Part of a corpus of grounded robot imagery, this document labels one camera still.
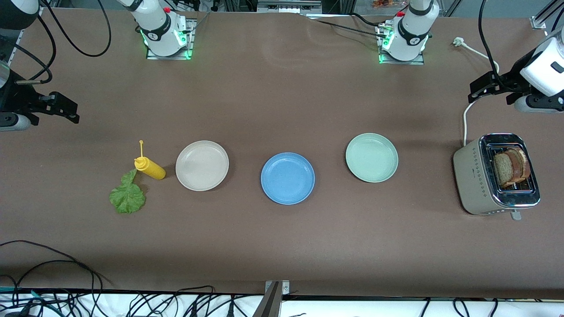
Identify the brown bread slice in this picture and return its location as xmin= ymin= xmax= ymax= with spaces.
xmin=507 ymin=147 xmax=531 ymax=184
xmin=492 ymin=152 xmax=514 ymax=188

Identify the green lettuce leaf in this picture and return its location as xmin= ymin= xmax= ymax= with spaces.
xmin=109 ymin=169 xmax=146 ymax=214

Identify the green round plate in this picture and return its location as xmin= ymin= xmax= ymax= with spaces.
xmin=345 ymin=133 xmax=399 ymax=183

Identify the beige round plate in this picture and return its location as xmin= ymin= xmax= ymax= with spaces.
xmin=175 ymin=140 xmax=230 ymax=192

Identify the blue round plate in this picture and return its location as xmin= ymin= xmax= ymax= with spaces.
xmin=260 ymin=152 xmax=315 ymax=205

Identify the aluminium corner profile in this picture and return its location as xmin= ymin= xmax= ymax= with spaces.
xmin=530 ymin=0 xmax=564 ymax=30
xmin=8 ymin=26 xmax=22 ymax=60

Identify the beige chrome toaster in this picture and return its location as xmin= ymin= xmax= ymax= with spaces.
xmin=453 ymin=133 xmax=541 ymax=221

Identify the yellow squeeze bottle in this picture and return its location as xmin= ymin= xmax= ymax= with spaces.
xmin=134 ymin=140 xmax=167 ymax=180

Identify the dark metal pole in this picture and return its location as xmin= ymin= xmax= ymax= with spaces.
xmin=253 ymin=282 xmax=281 ymax=317

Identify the white toaster power cord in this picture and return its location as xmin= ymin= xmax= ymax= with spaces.
xmin=453 ymin=37 xmax=501 ymax=147

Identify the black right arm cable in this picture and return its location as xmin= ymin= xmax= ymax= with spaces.
xmin=9 ymin=0 xmax=111 ymax=85

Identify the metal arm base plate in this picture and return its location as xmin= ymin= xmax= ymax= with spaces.
xmin=146 ymin=18 xmax=195 ymax=60
xmin=378 ymin=24 xmax=426 ymax=66

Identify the long black cable loop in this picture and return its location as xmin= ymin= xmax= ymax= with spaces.
xmin=0 ymin=240 xmax=113 ymax=317

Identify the thin black base cable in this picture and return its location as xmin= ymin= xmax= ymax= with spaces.
xmin=315 ymin=20 xmax=388 ymax=39

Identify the aluminium frame extrusion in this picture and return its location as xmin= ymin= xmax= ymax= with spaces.
xmin=257 ymin=0 xmax=322 ymax=14

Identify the small metal bracket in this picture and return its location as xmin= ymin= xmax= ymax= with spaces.
xmin=264 ymin=280 xmax=290 ymax=295

